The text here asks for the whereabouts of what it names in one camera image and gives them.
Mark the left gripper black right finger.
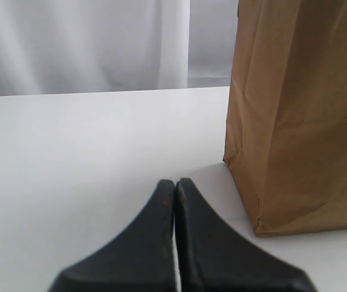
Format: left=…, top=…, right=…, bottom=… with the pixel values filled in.
left=175, top=178, right=316, bottom=291

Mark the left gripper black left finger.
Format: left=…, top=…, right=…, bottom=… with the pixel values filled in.
left=50, top=179, right=176, bottom=291

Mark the brown paper bag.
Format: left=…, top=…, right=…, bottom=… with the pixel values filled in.
left=223, top=1, right=347, bottom=236

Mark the white backdrop curtain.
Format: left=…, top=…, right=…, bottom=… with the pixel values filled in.
left=0, top=1, right=238, bottom=96

